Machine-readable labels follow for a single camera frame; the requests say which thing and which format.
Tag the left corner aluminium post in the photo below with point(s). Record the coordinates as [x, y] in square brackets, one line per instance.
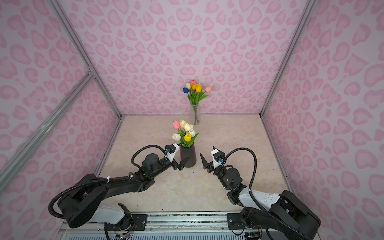
[73, 36]

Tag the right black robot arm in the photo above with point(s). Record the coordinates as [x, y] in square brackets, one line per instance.
[283, 212]

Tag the deep pink tulip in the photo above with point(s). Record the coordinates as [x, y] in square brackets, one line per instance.
[177, 127]

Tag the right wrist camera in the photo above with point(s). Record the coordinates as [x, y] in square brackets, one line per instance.
[217, 159]

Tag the right corner aluminium post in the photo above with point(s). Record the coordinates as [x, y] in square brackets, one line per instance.
[297, 34]

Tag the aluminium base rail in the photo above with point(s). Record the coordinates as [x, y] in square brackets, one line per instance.
[174, 226]

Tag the light pink tulip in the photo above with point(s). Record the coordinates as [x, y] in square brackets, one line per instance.
[205, 93]

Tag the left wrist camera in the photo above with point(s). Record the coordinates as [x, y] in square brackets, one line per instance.
[171, 151]

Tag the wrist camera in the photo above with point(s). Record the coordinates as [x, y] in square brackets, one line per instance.
[217, 159]
[171, 151]

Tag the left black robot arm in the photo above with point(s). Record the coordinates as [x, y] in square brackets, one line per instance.
[82, 203]

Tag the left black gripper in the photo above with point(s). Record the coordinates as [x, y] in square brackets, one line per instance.
[181, 164]

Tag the black cone vase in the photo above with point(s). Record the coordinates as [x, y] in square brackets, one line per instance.
[189, 154]

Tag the aluminium frame diagonal bar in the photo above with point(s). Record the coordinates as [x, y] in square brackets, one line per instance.
[18, 161]

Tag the corner aluminium post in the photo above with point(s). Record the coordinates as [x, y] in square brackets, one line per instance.
[73, 36]
[297, 34]

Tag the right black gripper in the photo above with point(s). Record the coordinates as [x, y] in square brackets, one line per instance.
[206, 166]

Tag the clear glass vase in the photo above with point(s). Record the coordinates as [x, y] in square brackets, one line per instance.
[195, 114]

